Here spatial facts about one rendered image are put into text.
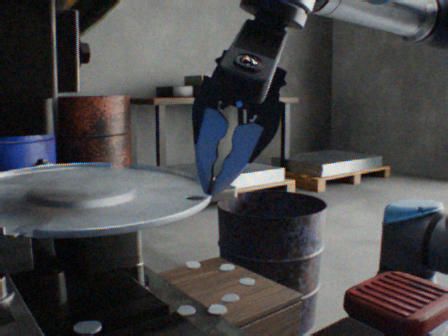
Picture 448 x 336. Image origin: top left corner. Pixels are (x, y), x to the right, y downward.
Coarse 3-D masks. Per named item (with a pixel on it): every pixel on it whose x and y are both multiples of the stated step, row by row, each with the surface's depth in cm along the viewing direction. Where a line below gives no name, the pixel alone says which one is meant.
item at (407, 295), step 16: (384, 272) 32; (400, 272) 32; (352, 288) 30; (368, 288) 30; (384, 288) 30; (400, 288) 30; (416, 288) 29; (432, 288) 29; (352, 304) 28; (368, 304) 27; (384, 304) 27; (400, 304) 27; (416, 304) 27; (432, 304) 27; (368, 320) 27; (384, 320) 26; (400, 320) 26; (416, 320) 25; (432, 320) 26
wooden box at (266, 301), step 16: (176, 272) 134; (192, 272) 134; (208, 272) 134; (224, 272) 134; (240, 272) 134; (192, 288) 123; (208, 288) 123; (224, 288) 123; (240, 288) 123; (256, 288) 123; (272, 288) 123; (288, 288) 123; (208, 304) 113; (224, 304) 113; (240, 304) 113; (256, 304) 113; (272, 304) 113; (288, 304) 116; (240, 320) 105; (256, 320) 109; (272, 320) 112; (288, 320) 116
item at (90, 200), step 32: (0, 192) 47; (32, 192) 45; (64, 192) 46; (96, 192) 46; (128, 192) 47; (160, 192) 49; (192, 192) 50; (0, 224) 37; (32, 224) 37; (64, 224) 38; (96, 224) 38; (128, 224) 36; (160, 224) 38
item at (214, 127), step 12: (204, 120) 45; (216, 120) 45; (204, 132) 46; (216, 132) 45; (204, 144) 46; (216, 144) 46; (204, 156) 46; (216, 156) 46; (204, 168) 46; (204, 180) 47; (204, 192) 47
